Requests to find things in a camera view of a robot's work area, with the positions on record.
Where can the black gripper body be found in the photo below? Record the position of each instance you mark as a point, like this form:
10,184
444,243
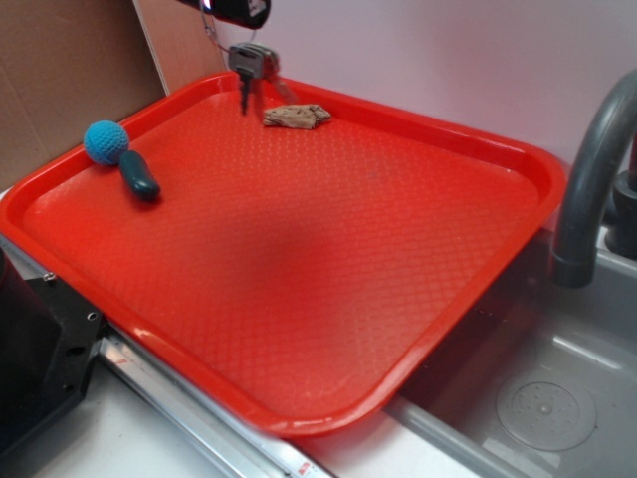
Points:
243,13

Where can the silver keys bunch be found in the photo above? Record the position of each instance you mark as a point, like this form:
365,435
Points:
255,63

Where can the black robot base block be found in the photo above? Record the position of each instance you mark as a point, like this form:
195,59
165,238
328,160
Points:
49,337

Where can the light wooden board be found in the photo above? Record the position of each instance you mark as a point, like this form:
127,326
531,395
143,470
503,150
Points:
181,51

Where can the blue crocheted ball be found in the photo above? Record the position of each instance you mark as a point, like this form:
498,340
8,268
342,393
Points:
105,142

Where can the brown cardboard panel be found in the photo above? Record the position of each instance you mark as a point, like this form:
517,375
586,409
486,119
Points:
64,65

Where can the dark green oblong toy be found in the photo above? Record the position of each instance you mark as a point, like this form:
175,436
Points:
138,177

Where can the red plastic tray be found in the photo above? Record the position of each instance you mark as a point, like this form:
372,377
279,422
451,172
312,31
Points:
298,277

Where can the grey toy faucet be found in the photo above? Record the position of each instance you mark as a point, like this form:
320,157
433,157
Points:
587,203

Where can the dark red faucet knob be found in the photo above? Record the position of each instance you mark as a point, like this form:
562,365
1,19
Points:
621,236

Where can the grey plastic sink basin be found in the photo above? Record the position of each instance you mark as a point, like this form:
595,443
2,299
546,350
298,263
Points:
536,380

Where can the thin wire tether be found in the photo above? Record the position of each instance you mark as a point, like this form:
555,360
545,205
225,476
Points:
209,16

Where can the aluminium rail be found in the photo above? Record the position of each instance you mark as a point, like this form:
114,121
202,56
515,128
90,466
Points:
139,420

